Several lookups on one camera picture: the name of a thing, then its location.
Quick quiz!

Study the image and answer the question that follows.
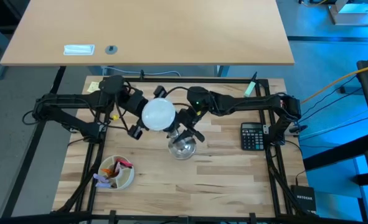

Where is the black aluminium table frame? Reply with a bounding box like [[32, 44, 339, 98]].
[[51, 76, 315, 224]]

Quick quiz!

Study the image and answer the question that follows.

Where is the beige wooden desk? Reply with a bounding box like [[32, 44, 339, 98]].
[[0, 0, 296, 67]]

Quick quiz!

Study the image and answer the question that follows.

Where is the red clip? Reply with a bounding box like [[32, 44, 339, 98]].
[[116, 158, 134, 169]]

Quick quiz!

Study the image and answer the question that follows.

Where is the yellow cable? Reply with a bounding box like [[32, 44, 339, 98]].
[[300, 61, 368, 105]]

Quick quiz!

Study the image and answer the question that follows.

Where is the black desk calculator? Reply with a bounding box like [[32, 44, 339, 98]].
[[240, 122, 265, 151]]

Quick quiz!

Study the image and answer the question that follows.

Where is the green marker pen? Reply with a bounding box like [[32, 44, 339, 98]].
[[243, 71, 258, 98]]

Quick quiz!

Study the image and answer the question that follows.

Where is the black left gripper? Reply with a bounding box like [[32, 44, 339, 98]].
[[121, 85, 168, 140]]

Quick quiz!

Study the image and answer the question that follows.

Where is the round cream divided tray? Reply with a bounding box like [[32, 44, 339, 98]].
[[97, 154, 136, 190]]

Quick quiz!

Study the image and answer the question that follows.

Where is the yellow sticky note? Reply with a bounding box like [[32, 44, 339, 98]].
[[87, 81, 101, 94]]

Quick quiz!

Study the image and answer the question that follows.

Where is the white box device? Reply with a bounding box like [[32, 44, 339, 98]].
[[326, 0, 368, 26]]

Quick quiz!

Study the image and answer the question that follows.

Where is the silver lamp base black socket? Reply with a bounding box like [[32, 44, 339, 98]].
[[167, 129, 198, 161]]

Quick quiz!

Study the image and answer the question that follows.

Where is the grey cable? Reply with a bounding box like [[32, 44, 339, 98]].
[[102, 65, 182, 78]]

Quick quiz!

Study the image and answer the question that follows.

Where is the black Netgear network switch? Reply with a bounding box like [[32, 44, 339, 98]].
[[289, 184, 317, 214]]

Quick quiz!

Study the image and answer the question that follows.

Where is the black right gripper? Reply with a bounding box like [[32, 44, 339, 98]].
[[164, 107, 205, 144]]

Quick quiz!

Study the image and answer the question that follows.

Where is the white globe lightbulb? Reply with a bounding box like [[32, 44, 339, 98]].
[[141, 97, 177, 131]]

